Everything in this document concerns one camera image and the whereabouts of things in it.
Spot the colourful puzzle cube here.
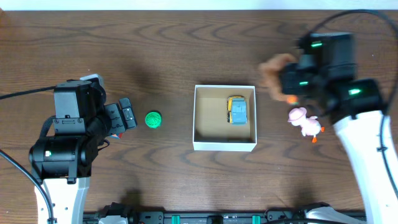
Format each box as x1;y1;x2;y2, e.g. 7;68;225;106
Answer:
110;133;123;139

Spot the brown plush toy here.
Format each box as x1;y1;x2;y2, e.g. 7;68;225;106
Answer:
259;54;298;105

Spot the yellow grey toy truck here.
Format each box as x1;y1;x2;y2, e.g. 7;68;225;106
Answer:
227;96;248;125

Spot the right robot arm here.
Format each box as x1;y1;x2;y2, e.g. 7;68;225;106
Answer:
280;33;397;223

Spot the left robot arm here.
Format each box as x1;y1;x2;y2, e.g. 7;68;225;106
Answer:
29;79;137;223

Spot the green round spinner toy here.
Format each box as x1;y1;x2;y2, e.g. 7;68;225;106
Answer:
145;111;162;129

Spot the pink duck toy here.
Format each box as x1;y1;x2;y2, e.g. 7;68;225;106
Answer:
288;107;325;143

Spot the white cardboard box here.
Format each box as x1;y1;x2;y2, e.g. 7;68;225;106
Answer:
192;85;257;152

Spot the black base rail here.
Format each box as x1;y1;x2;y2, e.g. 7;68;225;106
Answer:
83;202;368;224

